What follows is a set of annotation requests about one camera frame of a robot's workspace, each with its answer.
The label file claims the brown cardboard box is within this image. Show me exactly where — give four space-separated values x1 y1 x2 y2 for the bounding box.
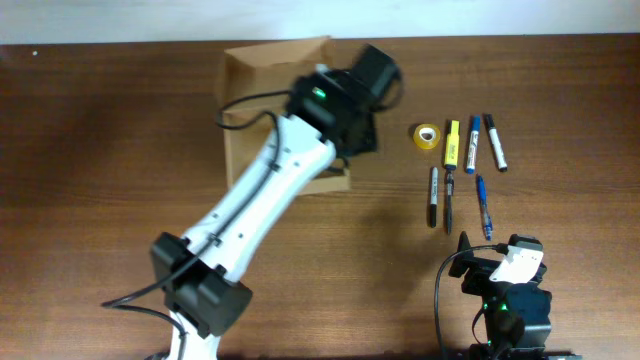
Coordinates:
218 36 351 195

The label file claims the yellow tape roll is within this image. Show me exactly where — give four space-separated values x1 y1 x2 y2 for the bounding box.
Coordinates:
412 124 441 150

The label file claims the yellow highlighter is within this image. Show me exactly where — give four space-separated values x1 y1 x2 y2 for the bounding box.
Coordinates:
443 120 460 171

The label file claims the blue cap whiteboard marker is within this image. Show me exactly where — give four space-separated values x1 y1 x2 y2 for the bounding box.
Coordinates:
465 115 481 174

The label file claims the black cap whiteboard marker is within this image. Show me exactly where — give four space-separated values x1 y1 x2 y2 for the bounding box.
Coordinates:
483 114 508 172

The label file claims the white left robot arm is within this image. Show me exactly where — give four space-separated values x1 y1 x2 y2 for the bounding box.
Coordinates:
150 45 402 359

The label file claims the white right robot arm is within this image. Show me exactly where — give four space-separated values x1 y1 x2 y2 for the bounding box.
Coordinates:
449 233 552 360

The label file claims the black sharpie marker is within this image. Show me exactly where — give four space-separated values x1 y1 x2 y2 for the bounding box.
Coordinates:
429 167 438 228

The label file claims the black pen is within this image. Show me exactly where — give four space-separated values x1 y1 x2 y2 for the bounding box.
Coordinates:
445 170 454 234

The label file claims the blue pen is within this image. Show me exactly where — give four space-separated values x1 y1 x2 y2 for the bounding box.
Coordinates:
476 175 493 241

